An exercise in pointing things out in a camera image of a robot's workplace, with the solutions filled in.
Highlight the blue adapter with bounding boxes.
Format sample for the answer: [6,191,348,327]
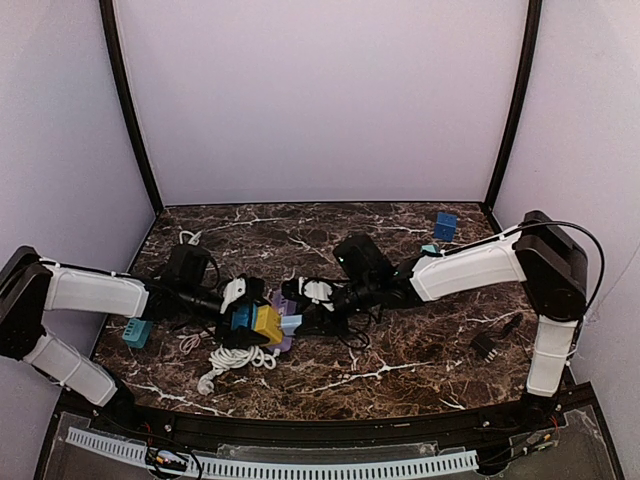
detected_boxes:
[231,304,258,331]

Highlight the light blue charger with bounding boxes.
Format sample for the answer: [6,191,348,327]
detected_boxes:
[280,314,303,336]

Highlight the white power cord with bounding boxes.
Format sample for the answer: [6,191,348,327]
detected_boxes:
[197,344,281,397]

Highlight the yellow cube socket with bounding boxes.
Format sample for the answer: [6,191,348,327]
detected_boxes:
[253,305,284,345]

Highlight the purple power strip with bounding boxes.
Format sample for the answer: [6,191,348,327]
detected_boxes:
[267,290,296,349]

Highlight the black cable bundle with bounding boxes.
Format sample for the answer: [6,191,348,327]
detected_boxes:
[334,309,384,351]

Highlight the pink white usb cable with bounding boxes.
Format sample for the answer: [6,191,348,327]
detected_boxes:
[178,332,214,355]

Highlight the teal power strip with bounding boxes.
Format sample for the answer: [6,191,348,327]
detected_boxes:
[122,318,153,349]

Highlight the dark blue cube socket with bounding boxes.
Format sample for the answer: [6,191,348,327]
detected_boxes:
[433,212,458,242]

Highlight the black plug adapter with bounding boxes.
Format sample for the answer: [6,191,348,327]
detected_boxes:
[470,333,497,363]

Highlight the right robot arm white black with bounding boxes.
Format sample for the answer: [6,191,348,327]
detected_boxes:
[281,210,595,398]

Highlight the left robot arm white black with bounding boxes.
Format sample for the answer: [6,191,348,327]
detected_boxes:
[1,244,266,409]

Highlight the black front aluminium rail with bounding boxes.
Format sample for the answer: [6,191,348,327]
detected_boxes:
[74,399,552,450]

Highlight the white slotted cable duct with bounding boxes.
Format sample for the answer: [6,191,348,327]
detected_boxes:
[65,427,478,479]

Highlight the left black frame post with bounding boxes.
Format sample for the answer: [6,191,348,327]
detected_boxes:
[98,0,165,217]

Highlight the black frame post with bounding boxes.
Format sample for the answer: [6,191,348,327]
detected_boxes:
[98,0,165,217]
[483,0,543,212]

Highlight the right black frame post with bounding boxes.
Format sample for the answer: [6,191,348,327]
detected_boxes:
[483,0,543,212]

